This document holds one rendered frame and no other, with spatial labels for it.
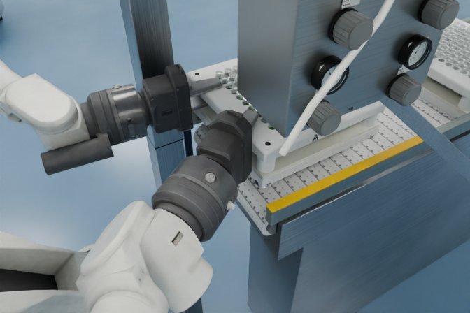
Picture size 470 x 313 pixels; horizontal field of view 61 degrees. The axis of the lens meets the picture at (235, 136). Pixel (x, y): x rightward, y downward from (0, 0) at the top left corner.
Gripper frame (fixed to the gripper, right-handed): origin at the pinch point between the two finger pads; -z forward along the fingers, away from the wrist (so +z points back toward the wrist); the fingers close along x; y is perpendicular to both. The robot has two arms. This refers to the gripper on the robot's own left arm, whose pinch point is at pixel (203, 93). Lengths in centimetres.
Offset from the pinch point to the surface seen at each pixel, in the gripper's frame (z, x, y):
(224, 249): -11, 91, -25
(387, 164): -24.9, 9.2, 19.8
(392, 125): -34.6, 11.4, 10.1
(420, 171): -36.1, 17.0, 18.6
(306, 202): -8.2, 8.6, 21.6
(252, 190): -2.5, 10.9, 14.4
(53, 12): 31, 91, -267
